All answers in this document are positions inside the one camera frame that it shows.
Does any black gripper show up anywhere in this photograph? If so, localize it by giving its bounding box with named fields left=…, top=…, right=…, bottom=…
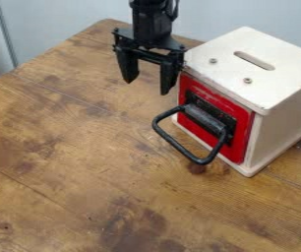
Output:
left=112, top=6, right=186, bottom=95

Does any black metal drawer handle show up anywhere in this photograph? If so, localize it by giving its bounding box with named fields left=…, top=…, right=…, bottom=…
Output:
left=151, top=103, right=230, bottom=166

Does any red wooden drawer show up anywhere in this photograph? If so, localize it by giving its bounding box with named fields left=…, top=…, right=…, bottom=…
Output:
left=179, top=74, right=255, bottom=164

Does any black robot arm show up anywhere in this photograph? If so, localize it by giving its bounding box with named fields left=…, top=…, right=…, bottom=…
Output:
left=112, top=0, right=187, bottom=95

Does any white wooden drawer cabinet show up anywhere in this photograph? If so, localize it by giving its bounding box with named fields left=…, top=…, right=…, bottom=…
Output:
left=179, top=27, right=301, bottom=177

